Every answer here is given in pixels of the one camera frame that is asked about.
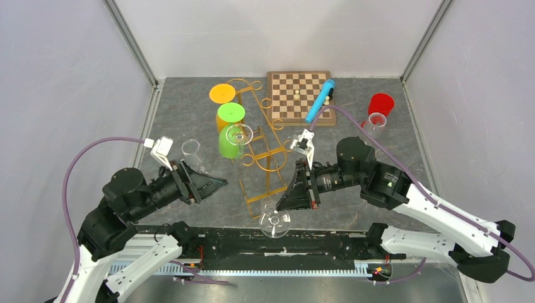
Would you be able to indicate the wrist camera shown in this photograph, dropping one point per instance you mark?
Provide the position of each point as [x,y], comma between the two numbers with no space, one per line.
[159,149]
[302,143]

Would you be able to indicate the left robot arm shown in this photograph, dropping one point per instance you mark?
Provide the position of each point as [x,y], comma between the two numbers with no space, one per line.
[105,231]

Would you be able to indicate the wooden chessboard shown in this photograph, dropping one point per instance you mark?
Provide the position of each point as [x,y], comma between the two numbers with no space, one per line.
[283,109]

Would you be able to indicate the orange plastic wine glass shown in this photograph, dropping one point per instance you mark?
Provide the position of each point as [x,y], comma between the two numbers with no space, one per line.
[223,95]

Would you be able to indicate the green plastic wine glass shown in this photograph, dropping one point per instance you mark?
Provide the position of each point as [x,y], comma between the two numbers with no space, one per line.
[224,147]

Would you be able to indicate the gold wire glass rack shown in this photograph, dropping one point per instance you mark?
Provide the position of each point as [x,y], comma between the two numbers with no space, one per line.
[258,157]

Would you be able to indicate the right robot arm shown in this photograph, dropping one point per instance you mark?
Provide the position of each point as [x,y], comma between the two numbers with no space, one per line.
[476,248]

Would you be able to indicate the red plastic wine glass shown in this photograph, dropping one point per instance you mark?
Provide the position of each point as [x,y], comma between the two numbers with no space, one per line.
[381,103]

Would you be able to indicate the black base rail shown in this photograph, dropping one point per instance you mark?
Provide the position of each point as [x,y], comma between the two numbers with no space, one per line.
[249,249]

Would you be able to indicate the blue cylinder tube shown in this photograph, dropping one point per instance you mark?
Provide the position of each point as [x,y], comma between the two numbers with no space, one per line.
[320,99]

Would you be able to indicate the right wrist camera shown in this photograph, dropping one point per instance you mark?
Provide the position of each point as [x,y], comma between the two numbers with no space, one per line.
[302,143]

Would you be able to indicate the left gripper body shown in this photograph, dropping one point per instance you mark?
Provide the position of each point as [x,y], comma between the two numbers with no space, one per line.
[186,188]

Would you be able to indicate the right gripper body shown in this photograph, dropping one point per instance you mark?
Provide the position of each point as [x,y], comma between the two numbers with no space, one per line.
[313,189]

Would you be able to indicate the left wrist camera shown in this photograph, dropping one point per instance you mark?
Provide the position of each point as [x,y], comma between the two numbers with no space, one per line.
[159,149]

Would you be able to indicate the clear wine glass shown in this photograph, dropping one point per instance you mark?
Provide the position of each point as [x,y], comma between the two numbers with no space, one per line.
[274,223]
[239,136]
[193,155]
[375,124]

